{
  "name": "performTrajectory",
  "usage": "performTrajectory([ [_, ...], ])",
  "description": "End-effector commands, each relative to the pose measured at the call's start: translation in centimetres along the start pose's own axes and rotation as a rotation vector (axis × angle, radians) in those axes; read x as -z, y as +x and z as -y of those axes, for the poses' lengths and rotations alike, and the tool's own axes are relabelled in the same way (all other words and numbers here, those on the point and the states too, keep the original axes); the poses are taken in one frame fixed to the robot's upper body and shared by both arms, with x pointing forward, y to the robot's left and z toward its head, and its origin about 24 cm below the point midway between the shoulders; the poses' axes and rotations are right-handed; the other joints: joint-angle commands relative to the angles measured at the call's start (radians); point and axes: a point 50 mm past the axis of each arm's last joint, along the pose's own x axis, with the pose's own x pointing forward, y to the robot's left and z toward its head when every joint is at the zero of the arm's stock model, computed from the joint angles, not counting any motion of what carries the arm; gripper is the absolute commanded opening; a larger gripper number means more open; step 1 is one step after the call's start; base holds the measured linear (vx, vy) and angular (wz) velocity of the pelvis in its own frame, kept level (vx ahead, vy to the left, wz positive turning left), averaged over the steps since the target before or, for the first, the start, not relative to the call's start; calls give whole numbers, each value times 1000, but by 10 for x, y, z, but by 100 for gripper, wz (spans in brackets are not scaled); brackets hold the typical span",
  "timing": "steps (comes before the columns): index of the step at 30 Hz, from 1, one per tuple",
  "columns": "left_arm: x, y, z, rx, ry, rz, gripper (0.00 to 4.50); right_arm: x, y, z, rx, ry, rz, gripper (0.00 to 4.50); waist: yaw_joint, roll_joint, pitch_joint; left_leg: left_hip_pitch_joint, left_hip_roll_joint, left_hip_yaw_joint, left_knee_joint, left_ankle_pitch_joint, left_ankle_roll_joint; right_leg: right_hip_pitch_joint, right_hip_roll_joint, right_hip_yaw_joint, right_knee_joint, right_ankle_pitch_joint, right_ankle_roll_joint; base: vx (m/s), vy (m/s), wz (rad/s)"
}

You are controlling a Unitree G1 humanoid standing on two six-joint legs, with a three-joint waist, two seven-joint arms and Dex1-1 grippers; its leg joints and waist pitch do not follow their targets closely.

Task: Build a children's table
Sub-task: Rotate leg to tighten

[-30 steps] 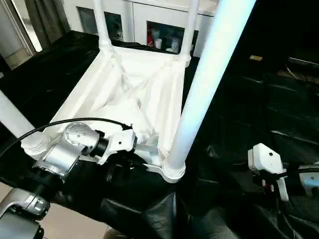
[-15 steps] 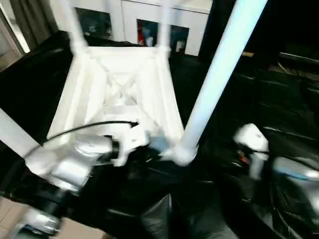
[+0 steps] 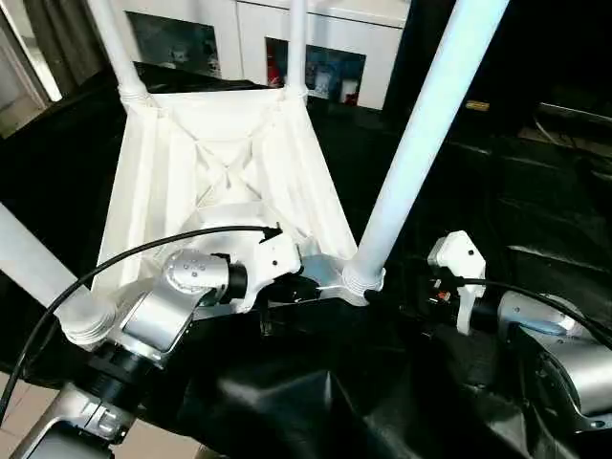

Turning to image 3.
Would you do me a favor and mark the white plastic table top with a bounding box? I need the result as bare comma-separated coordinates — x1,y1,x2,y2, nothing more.
62,86,385,331

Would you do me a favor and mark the black plastic mat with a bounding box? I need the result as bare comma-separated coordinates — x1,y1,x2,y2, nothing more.
0,59,612,459

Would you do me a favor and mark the white glass-door cabinet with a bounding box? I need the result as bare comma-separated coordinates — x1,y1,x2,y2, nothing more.
120,0,412,111

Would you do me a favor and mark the grey curtain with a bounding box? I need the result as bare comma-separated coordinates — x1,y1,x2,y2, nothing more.
24,0,111,97

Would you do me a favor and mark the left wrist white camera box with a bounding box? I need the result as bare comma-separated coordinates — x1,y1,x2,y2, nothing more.
232,228,303,315

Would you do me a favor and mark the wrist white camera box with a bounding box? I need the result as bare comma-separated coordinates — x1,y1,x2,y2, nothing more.
426,230,489,338
232,228,303,315

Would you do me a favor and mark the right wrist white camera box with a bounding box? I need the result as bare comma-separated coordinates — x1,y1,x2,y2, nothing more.
426,230,489,338

